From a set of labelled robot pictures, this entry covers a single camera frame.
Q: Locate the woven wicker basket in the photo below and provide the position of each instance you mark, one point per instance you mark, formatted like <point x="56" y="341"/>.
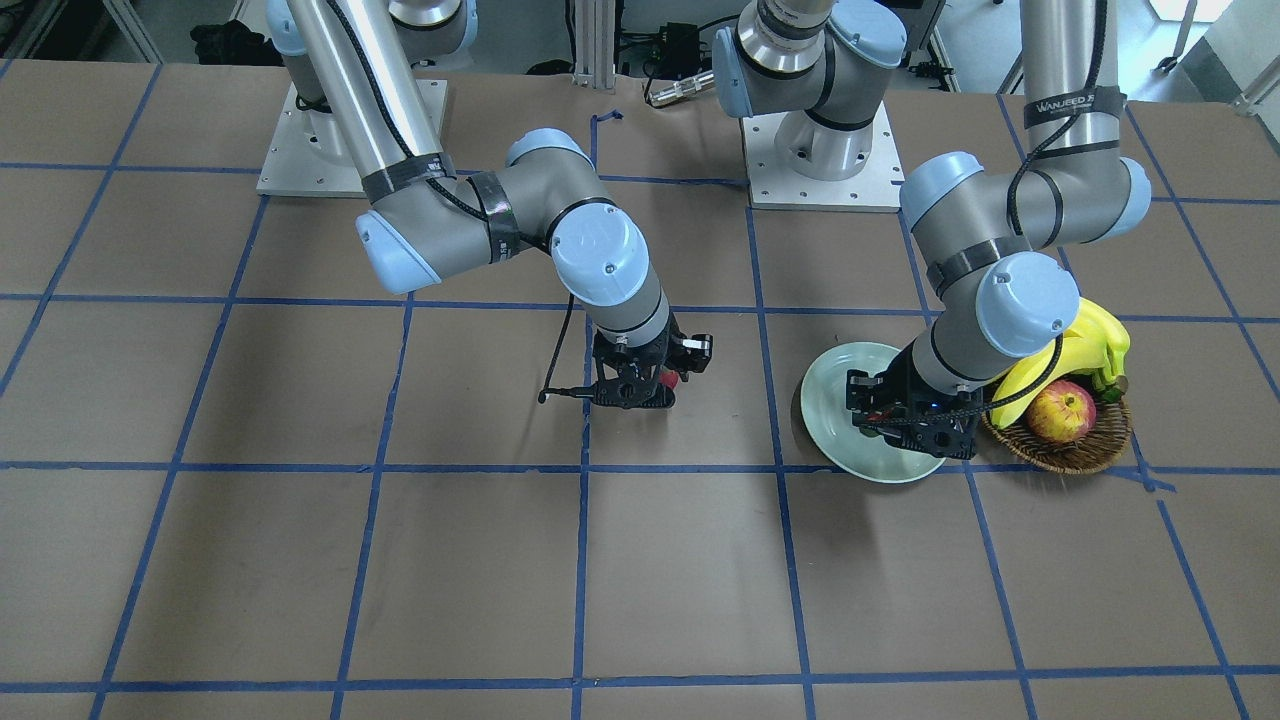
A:
<point x="1098" y="450"/>

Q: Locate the yellow banana bunch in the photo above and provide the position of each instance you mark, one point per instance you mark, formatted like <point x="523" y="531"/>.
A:
<point x="1097" y="342"/>

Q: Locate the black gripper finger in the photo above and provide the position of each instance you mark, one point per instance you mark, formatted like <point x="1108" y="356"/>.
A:
<point x="633" y="397"/>

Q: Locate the red yellow apple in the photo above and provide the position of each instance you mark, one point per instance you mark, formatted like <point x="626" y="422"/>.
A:
<point x="1062" y="412"/>

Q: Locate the pale green plate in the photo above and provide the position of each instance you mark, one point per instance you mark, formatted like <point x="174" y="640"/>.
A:
<point x="830" y="418"/>

